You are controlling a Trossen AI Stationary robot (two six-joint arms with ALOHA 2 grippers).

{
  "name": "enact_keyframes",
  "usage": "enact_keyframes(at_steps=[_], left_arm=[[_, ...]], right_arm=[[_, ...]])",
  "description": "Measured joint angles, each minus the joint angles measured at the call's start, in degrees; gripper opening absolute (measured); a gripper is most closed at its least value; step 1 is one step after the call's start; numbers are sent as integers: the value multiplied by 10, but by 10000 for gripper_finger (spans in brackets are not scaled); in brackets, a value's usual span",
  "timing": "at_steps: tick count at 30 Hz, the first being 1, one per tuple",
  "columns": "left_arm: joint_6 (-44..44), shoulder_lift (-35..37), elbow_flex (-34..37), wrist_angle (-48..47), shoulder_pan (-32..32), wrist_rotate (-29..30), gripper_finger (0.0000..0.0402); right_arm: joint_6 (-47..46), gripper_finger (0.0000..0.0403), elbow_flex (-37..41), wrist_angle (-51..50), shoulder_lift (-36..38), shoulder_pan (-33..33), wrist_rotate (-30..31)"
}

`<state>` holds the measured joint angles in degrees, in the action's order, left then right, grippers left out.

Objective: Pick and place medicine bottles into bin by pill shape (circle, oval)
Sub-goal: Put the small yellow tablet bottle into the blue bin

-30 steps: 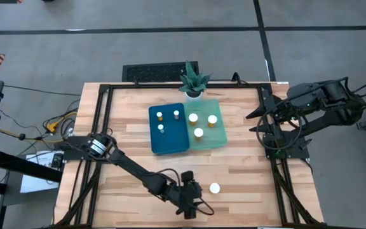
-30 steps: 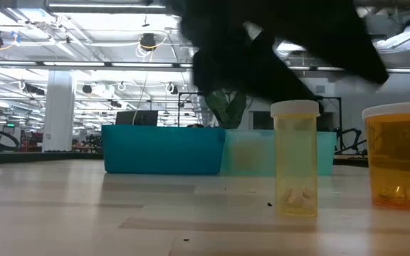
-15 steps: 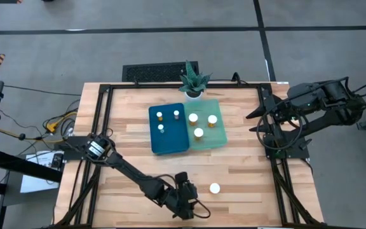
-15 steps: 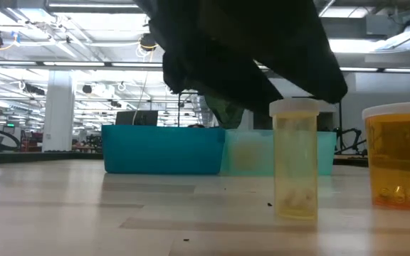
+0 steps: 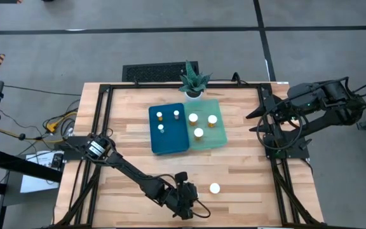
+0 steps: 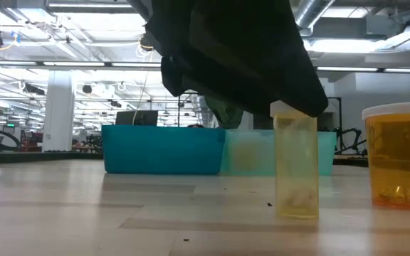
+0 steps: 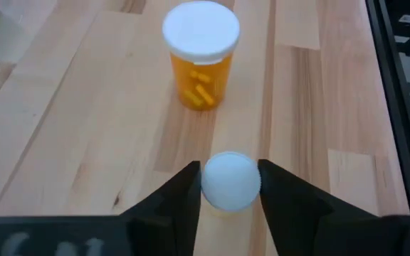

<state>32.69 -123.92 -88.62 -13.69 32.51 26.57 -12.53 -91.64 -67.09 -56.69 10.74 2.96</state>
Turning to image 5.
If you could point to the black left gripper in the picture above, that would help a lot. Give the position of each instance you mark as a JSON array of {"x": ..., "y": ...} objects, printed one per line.
[{"x": 183, "y": 197}]

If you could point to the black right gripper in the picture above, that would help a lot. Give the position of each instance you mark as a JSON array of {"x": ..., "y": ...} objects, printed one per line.
[{"x": 286, "y": 114}]

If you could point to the large orange pill bottle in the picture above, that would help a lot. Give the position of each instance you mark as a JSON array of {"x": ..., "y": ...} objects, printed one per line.
[
  {"x": 193, "y": 117},
  {"x": 212, "y": 119},
  {"x": 214, "y": 188},
  {"x": 198, "y": 132}
]

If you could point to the small clear pill bottle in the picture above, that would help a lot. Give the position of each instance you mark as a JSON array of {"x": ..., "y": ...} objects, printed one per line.
[{"x": 160, "y": 127}]

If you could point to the small grey pill bottle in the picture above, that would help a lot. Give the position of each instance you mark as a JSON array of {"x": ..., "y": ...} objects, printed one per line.
[{"x": 176, "y": 113}]

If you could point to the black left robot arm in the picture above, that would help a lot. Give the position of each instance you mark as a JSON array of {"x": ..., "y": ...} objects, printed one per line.
[{"x": 132, "y": 171}]

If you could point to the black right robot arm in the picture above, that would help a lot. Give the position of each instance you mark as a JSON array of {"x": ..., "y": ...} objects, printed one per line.
[{"x": 316, "y": 95}]

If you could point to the translucent teal plastic bin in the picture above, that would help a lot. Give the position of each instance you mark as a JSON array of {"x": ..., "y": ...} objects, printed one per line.
[{"x": 216, "y": 138}]

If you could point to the dark blue plastic bin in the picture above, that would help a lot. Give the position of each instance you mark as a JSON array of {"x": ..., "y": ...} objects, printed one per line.
[{"x": 170, "y": 141}]

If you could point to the green succulent in white pot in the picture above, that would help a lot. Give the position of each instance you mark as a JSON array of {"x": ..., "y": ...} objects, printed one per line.
[{"x": 194, "y": 84}]

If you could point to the black perforated floor mat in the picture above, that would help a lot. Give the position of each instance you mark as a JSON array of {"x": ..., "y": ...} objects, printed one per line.
[{"x": 157, "y": 71}]

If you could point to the small black device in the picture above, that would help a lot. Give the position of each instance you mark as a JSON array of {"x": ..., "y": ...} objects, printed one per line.
[{"x": 56, "y": 160}]

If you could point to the white paper sheets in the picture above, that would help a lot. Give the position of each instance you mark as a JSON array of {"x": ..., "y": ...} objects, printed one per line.
[{"x": 33, "y": 186}]

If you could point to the black desk beam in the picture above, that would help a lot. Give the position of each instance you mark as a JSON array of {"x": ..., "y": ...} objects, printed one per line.
[{"x": 27, "y": 166}]

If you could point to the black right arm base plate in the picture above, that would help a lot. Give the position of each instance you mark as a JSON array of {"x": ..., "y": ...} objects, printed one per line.
[{"x": 294, "y": 153}]

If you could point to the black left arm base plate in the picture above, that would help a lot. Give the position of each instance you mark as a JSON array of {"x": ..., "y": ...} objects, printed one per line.
[{"x": 75, "y": 152}]

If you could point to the black aluminium table frame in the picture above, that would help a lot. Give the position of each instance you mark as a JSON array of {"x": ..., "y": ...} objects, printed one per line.
[{"x": 138, "y": 86}]

